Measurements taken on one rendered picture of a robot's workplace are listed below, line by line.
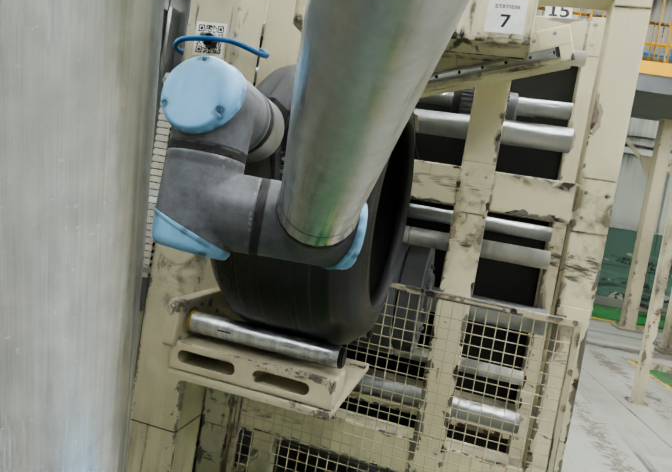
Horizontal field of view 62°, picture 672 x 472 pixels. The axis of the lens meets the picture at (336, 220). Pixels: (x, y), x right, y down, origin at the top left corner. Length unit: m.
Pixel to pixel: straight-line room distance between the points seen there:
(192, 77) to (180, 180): 0.11
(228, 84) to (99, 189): 0.45
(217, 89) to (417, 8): 0.38
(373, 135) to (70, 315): 0.23
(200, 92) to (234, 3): 0.72
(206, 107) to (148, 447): 0.99
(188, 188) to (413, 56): 0.37
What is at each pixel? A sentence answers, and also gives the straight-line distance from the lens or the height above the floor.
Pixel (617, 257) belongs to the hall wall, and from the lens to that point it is 11.18.
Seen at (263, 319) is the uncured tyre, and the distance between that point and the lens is 1.14.
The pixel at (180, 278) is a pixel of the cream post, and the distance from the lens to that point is 1.32.
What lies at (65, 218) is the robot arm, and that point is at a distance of 0.18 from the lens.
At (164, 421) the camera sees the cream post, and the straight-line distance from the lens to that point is 1.41.
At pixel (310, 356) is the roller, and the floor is 0.89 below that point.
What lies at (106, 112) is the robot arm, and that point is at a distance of 0.18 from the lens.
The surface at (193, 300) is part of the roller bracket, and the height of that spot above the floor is 0.94.
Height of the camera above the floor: 1.23
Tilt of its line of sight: 3 degrees down
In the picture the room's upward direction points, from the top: 10 degrees clockwise
